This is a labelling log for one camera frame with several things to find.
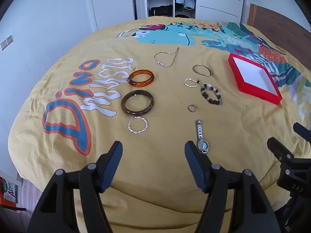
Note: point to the white door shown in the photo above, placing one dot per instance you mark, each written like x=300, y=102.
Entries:
x=109, y=4

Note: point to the small silver twisted hoop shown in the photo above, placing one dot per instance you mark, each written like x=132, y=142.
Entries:
x=187, y=85

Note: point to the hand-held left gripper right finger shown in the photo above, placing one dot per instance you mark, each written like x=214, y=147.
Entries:
x=195, y=167

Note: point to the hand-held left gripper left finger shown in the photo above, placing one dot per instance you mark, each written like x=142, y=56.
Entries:
x=111, y=167

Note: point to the amber resin bangle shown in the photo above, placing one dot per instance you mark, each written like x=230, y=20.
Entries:
x=141, y=84

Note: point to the yellow printed blanket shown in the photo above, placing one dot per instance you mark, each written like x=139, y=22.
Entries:
x=155, y=174

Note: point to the printed cardboard box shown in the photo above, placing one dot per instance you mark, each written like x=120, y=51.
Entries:
x=9, y=191

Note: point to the silver wrist watch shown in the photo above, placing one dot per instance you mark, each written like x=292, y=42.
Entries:
x=203, y=146

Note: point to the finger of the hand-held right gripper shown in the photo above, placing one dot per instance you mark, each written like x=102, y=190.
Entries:
x=279, y=148
x=302, y=131

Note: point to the large silver twisted hoop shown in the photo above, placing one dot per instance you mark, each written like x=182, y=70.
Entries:
x=137, y=132

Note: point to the brown wooden headboard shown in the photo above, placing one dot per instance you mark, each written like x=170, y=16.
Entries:
x=274, y=21

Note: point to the white drawer cabinet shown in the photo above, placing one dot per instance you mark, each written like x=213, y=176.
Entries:
x=218, y=0

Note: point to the dark brown bangle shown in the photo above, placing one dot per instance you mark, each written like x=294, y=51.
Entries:
x=136, y=112

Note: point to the thin silver bangle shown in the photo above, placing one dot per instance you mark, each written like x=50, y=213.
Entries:
x=195, y=71

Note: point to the dark folded clothes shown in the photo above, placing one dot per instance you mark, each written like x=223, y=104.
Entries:
x=161, y=10

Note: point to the red jewelry box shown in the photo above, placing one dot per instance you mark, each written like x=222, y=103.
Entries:
x=255, y=75

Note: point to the dark cloth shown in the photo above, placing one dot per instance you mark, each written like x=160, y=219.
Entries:
x=294, y=216

